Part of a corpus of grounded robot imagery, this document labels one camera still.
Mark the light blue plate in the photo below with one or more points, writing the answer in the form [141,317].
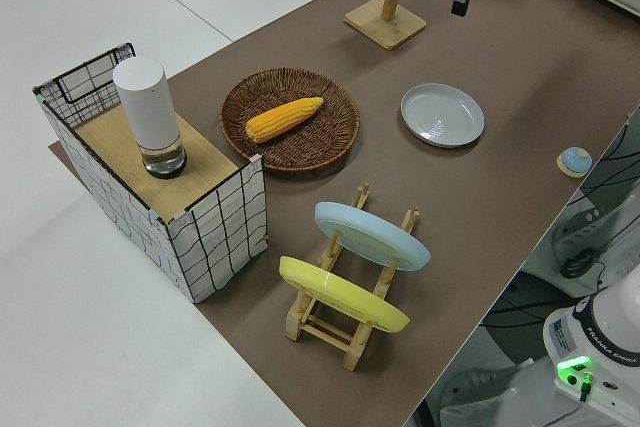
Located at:
[370,239]

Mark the yellow corn cob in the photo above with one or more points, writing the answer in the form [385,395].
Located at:
[282,119]

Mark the wooden shelf board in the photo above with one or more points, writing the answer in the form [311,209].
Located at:
[205,167]

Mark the brown table mat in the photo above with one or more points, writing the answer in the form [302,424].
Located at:
[490,207]

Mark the wooden mug tree stand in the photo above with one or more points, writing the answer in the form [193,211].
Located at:
[385,24]

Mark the white grid patterned box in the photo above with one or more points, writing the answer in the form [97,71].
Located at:
[220,237]

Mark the yellow plate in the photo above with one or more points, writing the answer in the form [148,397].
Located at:
[340,294]

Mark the brown wicker basket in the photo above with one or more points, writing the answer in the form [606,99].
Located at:
[310,147]

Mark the gray ceramic plate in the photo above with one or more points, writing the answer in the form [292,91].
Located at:
[442,114]

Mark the wooden dish rack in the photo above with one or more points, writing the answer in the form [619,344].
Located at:
[320,329]

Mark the white cylinder bottle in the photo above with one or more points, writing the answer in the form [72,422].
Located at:
[147,107]

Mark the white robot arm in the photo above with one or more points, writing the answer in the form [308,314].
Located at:
[600,337]

